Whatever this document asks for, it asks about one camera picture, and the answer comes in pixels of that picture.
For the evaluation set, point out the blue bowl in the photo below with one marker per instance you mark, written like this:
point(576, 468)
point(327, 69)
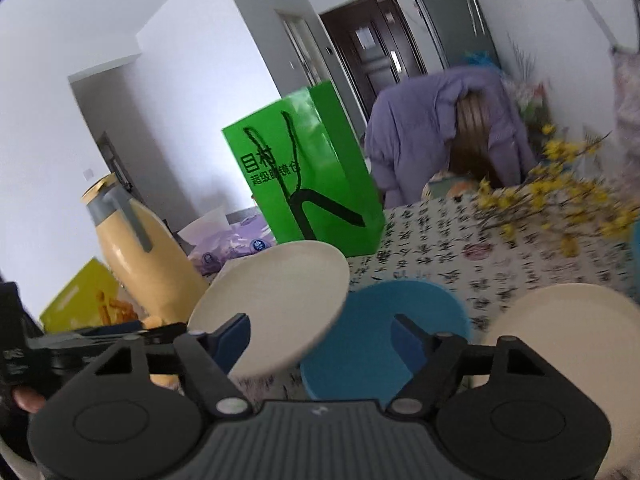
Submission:
point(636, 240)
point(370, 330)

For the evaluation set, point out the person's left hand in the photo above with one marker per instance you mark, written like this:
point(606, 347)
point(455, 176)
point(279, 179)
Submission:
point(29, 400)

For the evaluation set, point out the green paper bag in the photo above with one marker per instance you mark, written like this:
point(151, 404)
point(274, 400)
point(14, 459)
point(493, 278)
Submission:
point(310, 170)

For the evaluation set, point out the blue plastic item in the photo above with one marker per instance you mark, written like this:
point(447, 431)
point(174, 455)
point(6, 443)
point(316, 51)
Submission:
point(480, 58)

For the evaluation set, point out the dried lavender sprigs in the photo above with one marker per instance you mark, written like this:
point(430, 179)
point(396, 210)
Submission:
point(520, 60)

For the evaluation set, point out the yellow snack box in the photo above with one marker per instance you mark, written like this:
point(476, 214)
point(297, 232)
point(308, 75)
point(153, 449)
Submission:
point(85, 300)

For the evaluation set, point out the yellow flower branch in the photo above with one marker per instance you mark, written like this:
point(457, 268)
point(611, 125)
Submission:
point(565, 195)

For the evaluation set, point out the purple tissue packet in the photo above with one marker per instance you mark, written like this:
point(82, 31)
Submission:
point(230, 245)

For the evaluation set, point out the grey refrigerator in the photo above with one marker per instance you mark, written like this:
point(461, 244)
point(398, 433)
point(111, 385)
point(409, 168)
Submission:
point(455, 25)

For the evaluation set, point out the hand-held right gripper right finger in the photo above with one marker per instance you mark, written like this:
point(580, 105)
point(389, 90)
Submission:
point(407, 342)

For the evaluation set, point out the purple jacket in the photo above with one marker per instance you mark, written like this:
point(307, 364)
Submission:
point(410, 130)

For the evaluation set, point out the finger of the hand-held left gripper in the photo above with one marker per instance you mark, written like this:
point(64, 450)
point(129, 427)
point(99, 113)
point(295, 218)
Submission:
point(160, 334)

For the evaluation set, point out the cream plate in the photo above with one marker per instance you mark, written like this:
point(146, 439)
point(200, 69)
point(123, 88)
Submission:
point(280, 300)
point(560, 320)

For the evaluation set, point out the patterned seat cushion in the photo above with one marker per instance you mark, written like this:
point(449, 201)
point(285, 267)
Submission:
point(450, 185)

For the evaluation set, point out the pink stone vase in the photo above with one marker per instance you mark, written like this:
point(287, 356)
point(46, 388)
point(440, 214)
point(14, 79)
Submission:
point(627, 95)

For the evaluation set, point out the printed tablecloth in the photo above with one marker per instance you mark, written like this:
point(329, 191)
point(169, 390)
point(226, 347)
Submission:
point(430, 240)

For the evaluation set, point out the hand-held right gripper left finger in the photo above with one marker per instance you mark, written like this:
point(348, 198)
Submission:
point(231, 342)

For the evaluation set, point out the dark brown door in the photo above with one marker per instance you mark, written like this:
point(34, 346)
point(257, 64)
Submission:
point(370, 55)

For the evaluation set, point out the yellow thermos jug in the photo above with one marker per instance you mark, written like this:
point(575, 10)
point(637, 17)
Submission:
point(145, 260)

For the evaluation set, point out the wooden chair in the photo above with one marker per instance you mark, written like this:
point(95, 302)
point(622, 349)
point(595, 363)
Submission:
point(470, 135)

